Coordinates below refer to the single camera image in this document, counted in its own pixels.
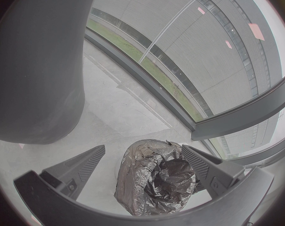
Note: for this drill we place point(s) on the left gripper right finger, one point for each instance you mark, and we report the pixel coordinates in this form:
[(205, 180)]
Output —
[(210, 171)]

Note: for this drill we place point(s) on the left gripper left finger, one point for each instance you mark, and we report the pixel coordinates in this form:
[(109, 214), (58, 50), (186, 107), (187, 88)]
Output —
[(86, 163)]

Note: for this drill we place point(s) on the black plastic bag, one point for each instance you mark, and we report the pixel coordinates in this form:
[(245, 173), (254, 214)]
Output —
[(142, 173)]

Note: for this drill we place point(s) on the white trash bin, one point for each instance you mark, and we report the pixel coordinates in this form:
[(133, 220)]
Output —
[(116, 171)]

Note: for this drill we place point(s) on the window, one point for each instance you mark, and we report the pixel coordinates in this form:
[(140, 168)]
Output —
[(227, 126)]

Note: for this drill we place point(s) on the dark grey round chair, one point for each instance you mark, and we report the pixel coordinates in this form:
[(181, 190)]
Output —
[(38, 67)]

